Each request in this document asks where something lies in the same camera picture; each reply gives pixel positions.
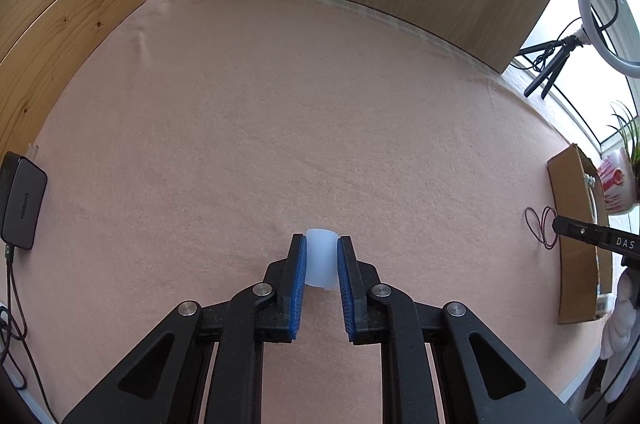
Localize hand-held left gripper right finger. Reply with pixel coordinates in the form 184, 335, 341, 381
337, 235, 581, 424

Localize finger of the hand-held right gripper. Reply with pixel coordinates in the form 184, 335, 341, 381
552, 215, 640, 254

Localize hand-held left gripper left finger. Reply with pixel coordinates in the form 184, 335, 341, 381
62, 233, 307, 424

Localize translucent white cap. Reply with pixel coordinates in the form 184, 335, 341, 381
304, 228, 341, 291

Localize cardboard box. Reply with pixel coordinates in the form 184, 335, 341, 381
546, 144, 615, 325

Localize maroon hair tie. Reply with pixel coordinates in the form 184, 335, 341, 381
524, 205, 558, 250

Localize person's right hand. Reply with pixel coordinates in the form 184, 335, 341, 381
600, 267, 640, 360

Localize potted green plant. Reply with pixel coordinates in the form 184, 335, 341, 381
595, 102, 640, 216

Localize black tripod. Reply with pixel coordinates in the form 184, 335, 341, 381
515, 27, 588, 100

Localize pink felt mat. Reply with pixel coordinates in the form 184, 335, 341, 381
0, 0, 601, 424

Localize black power adapter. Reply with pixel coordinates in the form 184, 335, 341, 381
0, 144, 49, 250

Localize black adapter cable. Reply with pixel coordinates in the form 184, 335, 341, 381
0, 244, 46, 405

